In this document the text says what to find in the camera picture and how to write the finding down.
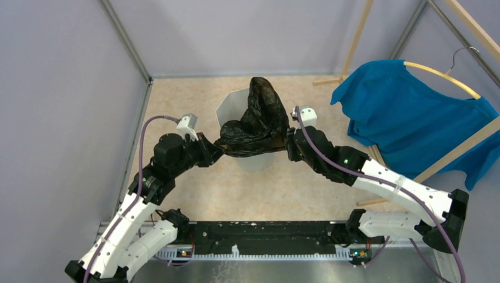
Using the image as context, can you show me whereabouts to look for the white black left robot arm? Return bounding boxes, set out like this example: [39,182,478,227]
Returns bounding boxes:
[64,133,224,282]

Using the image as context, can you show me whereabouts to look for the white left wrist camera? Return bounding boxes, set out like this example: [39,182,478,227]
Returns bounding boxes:
[176,113,199,141]

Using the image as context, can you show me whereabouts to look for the wooden clothes rack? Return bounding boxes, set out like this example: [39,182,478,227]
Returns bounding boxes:
[332,1,499,190]

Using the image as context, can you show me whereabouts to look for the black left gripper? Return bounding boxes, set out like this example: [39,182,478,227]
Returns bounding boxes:
[170,131,226,177]

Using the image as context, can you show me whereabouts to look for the blue t-shirt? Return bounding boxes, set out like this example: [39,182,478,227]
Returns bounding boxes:
[331,60,498,179]

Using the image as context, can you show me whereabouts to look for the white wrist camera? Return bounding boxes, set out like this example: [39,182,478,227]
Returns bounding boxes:
[176,113,199,141]
[291,106,318,129]

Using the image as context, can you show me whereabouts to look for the white translucent trash bin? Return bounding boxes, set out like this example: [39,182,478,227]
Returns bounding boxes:
[216,88,275,172]

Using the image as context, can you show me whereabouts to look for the wooden clothes hanger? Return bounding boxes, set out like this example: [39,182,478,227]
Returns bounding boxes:
[403,46,481,100]

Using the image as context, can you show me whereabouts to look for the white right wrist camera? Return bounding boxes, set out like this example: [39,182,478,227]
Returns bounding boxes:
[291,106,318,129]

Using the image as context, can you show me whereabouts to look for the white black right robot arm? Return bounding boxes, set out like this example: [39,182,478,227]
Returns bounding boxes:
[285,126,469,254]

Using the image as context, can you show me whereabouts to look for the white slotted cable duct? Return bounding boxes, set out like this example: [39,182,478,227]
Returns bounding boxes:
[155,246,353,262]

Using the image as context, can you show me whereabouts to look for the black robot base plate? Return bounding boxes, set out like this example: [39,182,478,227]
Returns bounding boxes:
[168,221,385,255]

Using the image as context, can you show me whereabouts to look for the black plastic trash bag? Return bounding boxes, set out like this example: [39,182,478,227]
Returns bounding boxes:
[214,77,290,158]

